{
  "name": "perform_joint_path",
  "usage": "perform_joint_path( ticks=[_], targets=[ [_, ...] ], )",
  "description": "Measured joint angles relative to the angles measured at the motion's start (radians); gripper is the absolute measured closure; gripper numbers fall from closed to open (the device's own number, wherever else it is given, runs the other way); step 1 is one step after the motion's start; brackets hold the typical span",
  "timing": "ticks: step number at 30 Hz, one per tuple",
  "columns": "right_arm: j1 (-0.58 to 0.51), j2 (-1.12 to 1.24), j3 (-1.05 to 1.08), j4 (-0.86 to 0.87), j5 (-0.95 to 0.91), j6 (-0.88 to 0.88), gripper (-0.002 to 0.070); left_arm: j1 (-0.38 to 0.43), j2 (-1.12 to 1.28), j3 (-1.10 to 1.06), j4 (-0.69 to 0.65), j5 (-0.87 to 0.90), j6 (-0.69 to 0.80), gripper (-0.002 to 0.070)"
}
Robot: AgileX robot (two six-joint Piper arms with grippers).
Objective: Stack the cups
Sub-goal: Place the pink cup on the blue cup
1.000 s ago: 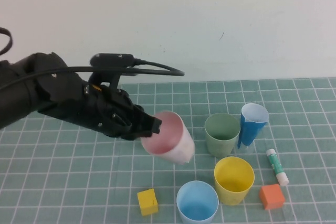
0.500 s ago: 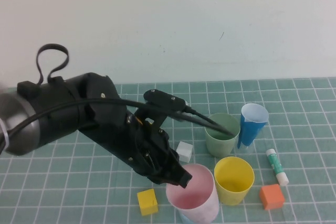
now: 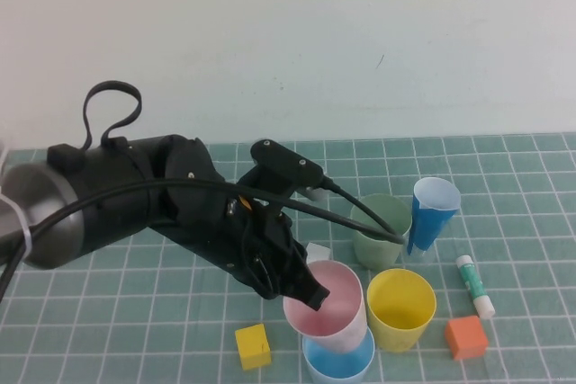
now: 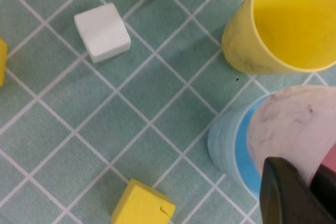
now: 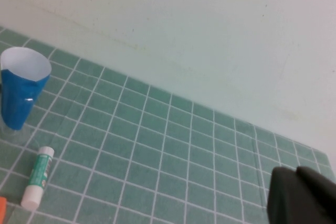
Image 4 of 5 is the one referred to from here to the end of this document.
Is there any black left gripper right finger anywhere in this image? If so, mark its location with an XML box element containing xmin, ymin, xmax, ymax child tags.
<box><xmin>309</xmin><ymin>164</ymin><xmax>336</xmax><ymax>214</ymax></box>

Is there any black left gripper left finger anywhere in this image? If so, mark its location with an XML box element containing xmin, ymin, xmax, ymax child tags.
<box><xmin>259</xmin><ymin>156</ymin><xmax>336</xmax><ymax>224</ymax></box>

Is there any pink plastic cup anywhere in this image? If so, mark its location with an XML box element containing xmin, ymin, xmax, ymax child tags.
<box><xmin>248</xmin><ymin>85</ymin><xmax>336</xmax><ymax>190</ymax></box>

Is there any yellow plastic cup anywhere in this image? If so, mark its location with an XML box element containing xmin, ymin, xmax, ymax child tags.
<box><xmin>221</xmin><ymin>0</ymin><xmax>336</xmax><ymax>76</ymax></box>

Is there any light blue plastic cup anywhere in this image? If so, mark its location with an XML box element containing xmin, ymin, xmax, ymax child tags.
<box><xmin>207</xmin><ymin>94</ymin><xmax>266</xmax><ymax>201</ymax></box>

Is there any yellow foam cube with crack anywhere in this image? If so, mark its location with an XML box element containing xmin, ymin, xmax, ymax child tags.
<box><xmin>110</xmin><ymin>177</ymin><xmax>177</xmax><ymax>224</ymax></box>

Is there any green checkered tablecloth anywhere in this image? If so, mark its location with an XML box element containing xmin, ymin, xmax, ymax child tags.
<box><xmin>0</xmin><ymin>0</ymin><xmax>336</xmax><ymax>224</ymax></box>

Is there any white foam cube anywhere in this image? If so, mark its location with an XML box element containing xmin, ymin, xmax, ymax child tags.
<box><xmin>73</xmin><ymin>2</ymin><xmax>132</xmax><ymax>64</ymax></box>

